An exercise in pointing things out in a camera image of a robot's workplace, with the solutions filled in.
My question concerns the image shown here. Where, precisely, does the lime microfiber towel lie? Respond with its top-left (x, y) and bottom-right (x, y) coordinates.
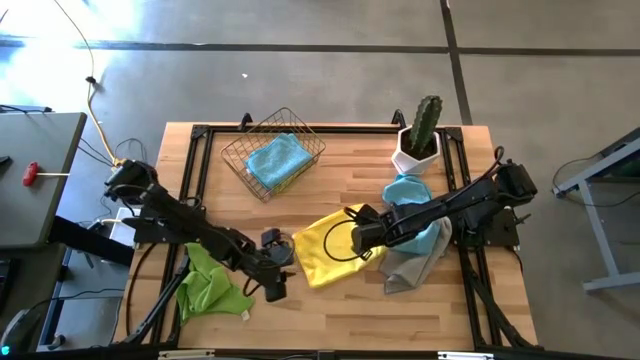
top-left (269, 172), bottom-right (306, 195)

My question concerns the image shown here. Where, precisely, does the green microfiber towel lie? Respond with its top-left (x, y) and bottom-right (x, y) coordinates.
top-left (175, 242), bottom-right (256, 326)

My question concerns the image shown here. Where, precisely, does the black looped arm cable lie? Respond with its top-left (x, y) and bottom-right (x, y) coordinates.
top-left (323, 218), bottom-right (374, 263)

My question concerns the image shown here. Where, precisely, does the blue microfiber towel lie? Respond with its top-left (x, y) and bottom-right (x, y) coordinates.
top-left (244, 132), bottom-right (314, 190)
top-left (382, 173), bottom-right (444, 256)

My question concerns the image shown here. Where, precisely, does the grey side table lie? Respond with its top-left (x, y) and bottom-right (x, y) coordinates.
top-left (0, 110), bottom-right (87, 250)

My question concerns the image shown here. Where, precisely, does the white faceted plant pot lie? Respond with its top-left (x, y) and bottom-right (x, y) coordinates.
top-left (391, 124), bottom-right (442, 176)

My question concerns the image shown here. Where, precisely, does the yellow extension cable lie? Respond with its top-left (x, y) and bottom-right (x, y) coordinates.
top-left (52, 0), bottom-right (126, 166)

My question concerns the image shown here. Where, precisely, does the grey microfiber towel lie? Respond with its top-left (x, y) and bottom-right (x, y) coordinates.
top-left (378, 217), bottom-right (454, 295)

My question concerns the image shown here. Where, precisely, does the grey metal table frame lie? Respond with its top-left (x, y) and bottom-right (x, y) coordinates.
top-left (552, 127), bottom-right (640, 294)

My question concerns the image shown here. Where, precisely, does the red-handled T-handle tool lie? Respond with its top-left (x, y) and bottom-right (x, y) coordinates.
top-left (21, 161), bottom-right (70, 188)

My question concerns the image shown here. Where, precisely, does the yellow microfiber towel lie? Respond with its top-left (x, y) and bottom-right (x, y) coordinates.
top-left (292, 202), bottom-right (389, 290)

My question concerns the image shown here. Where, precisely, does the green cactus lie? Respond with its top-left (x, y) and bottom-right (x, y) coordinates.
top-left (409, 94), bottom-right (444, 154)

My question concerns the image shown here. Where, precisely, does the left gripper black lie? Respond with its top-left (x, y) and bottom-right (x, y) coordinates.
top-left (243, 238), bottom-right (297, 304)

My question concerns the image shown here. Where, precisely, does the wire mesh basket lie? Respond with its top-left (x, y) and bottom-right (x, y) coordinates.
top-left (220, 106), bottom-right (327, 203)

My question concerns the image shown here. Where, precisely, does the white power box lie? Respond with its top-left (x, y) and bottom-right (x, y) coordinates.
top-left (107, 207), bottom-right (144, 246)

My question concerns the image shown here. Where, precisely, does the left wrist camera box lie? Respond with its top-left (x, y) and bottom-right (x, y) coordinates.
top-left (260, 227), bottom-right (284, 249)

